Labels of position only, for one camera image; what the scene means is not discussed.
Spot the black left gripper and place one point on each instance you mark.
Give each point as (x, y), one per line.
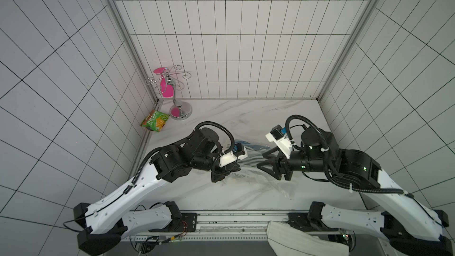
(223, 172)

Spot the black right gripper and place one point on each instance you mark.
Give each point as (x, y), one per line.
(281, 166)

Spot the green white striped towel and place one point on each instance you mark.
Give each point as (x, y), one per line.
(254, 150)

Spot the clear plastic vacuum bag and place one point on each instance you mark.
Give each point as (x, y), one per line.
(249, 179)

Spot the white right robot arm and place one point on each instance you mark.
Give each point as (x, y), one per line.
(410, 227)

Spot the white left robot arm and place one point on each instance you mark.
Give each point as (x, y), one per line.
(103, 223)

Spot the chrome cup holder stand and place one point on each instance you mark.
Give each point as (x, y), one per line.
(180, 110)

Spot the white striped cloth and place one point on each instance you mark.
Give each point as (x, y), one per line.
(288, 241)

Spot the green snack packet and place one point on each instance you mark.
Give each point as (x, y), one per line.
(155, 121)

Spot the pink plastic scoop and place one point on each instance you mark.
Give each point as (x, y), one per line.
(166, 82)

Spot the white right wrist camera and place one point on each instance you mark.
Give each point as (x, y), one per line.
(278, 136)

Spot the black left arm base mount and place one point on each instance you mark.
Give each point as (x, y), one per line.
(180, 222)

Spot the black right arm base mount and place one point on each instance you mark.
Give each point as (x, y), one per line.
(310, 221)

